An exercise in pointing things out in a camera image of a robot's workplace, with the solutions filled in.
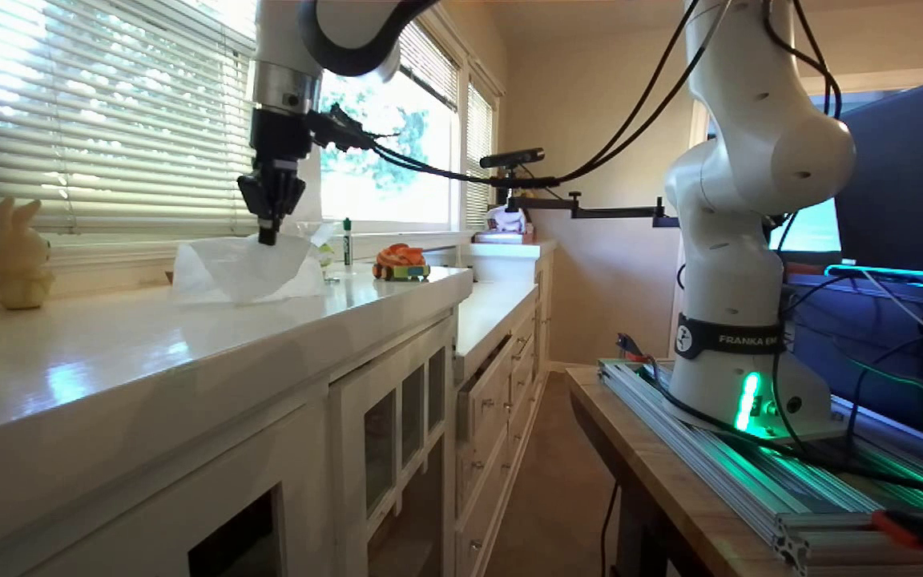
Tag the black camera on boom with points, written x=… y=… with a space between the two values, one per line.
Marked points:
x=513 y=197

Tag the blue monitor screen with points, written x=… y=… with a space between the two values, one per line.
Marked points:
x=860 y=322

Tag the white window blinds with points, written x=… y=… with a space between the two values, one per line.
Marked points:
x=125 y=117

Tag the green white marker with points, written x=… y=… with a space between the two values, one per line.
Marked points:
x=348 y=245

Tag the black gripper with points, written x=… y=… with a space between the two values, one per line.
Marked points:
x=274 y=188

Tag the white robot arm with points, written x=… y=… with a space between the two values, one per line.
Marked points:
x=773 y=152

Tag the white cabinet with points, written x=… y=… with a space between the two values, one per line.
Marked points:
x=312 y=438

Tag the white paper towel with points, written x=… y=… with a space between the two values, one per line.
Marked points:
x=241 y=269

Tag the aluminium rail base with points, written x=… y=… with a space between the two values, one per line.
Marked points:
x=838 y=509

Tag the yellow bunny toy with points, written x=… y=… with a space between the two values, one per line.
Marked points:
x=23 y=259

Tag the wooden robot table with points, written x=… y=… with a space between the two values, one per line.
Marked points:
x=668 y=516

